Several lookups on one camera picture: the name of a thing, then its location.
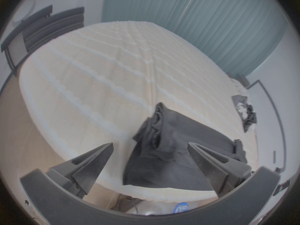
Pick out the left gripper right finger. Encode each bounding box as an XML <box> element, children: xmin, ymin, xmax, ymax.
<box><xmin>187</xmin><ymin>142</ymin><xmax>251</xmax><ymax>194</ymax></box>

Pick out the white round mirror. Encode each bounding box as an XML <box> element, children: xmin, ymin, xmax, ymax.
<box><xmin>13</xmin><ymin>0</ymin><xmax>36</xmax><ymax>28</ymax></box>

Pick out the pile of clothes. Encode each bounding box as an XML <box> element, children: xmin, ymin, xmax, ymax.
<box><xmin>232</xmin><ymin>95</ymin><xmax>258</xmax><ymax>133</ymax></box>

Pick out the bed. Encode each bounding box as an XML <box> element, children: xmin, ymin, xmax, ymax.
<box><xmin>19</xmin><ymin>20</ymin><xmax>287</xmax><ymax>203</ymax></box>

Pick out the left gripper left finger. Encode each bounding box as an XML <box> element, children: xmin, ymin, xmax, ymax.
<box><xmin>47</xmin><ymin>142</ymin><xmax>114</xmax><ymax>194</ymax></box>

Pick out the white printed pillow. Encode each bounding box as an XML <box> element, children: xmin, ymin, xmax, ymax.
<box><xmin>230</xmin><ymin>78</ymin><xmax>249</xmax><ymax>96</ymax></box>

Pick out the grey bedside table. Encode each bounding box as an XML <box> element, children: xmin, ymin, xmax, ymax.
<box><xmin>228</xmin><ymin>74</ymin><xmax>250</xmax><ymax>87</ymax></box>

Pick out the blue-green curtain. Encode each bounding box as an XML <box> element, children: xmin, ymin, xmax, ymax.
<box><xmin>173</xmin><ymin>0</ymin><xmax>289</xmax><ymax>80</ymax></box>
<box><xmin>102</xmin><ymin>0</ymin><xmax>200</xmax><ymax>33</ymax></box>

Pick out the black chest of drawers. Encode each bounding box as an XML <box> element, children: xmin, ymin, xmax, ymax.
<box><xmin>1</xmin><ymin>5</ymin><xmax>85</xmax><ymax>77</ymax></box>

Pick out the black T-shirt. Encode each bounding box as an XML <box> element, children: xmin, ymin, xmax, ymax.
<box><xmin>123</xmin><ymin>102</ymin><xmax>248</xmax><ymax>192</ymax></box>

